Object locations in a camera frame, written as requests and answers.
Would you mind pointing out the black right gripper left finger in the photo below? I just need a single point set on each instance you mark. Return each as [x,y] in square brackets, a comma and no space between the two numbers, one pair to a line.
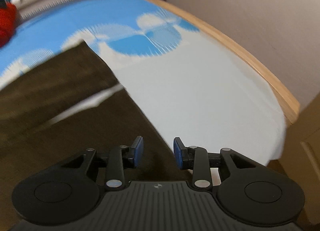
[72,188]

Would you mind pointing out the red knitted sweater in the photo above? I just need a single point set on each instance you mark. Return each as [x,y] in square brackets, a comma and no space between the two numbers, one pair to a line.
[7,22]

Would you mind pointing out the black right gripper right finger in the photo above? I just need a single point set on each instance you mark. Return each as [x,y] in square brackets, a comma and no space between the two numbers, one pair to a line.
[243,188]

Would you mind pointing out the dark brown corduroy pants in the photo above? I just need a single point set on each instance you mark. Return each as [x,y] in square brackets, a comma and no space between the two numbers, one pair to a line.
[67,104]

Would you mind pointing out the blue white patterned bedsheet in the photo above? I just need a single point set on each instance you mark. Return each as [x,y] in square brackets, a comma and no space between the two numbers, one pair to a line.
[186,83]

